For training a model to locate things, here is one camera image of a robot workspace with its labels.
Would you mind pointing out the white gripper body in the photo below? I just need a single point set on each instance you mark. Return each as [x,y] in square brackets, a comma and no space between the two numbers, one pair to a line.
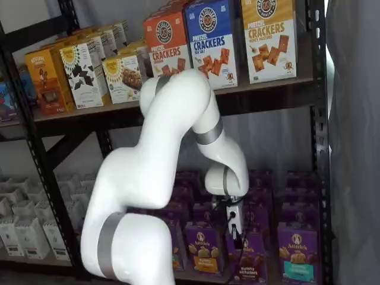
[239,215]

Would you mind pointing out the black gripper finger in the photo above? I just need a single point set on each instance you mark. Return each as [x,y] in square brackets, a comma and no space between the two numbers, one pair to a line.
[237,237]

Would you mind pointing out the purple Annie's box brown label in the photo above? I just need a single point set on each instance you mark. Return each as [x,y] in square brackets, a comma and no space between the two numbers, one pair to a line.
[252,261]

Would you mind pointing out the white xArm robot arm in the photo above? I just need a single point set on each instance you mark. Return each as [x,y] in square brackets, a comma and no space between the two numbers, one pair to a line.
[154,148]

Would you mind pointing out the purple Annie's box orange label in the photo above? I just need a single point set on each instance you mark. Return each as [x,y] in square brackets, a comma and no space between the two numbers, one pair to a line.
[203,246]

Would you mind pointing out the purple Annie's Hidden Veggies box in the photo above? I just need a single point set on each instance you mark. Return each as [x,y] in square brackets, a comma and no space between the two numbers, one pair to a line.
[179,237]

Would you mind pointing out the purple Annie's box teal label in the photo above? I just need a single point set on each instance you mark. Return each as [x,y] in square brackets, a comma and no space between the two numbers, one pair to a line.
[297,246]

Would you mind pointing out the black metal wooden shelf unit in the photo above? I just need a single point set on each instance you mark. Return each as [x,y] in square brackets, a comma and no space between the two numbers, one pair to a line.
[319,118]

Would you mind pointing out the yellow honey mustard crackers box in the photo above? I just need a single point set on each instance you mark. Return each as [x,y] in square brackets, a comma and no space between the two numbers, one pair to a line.
[267,44]

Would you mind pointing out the Simple Mills bar box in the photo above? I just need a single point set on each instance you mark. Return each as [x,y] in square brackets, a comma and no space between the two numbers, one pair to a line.
[132,47]
[121,80]

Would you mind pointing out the blue sea salt crackers box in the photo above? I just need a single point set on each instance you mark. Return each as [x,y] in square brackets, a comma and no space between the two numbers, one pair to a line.
[210,35]

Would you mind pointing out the orange cheddar pretzel crackers box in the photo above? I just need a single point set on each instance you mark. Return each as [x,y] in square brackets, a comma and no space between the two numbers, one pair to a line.
[166,44]
[169,7]

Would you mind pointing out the white Sweet Thins box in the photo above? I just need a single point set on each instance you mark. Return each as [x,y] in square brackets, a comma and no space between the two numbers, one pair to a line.
[120,32]
[77,74]
[104,41]

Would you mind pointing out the orange snack box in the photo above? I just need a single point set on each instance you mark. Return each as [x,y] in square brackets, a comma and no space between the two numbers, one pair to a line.
[77,34]
[44,86]

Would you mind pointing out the white paper bag package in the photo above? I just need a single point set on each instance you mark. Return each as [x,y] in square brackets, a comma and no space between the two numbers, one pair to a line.
[58,243]
[31,240]
[44,210]
[10,240]
[25,210]

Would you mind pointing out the blue snack package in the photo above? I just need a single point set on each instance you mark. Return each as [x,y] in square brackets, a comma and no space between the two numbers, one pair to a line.
[7,101]

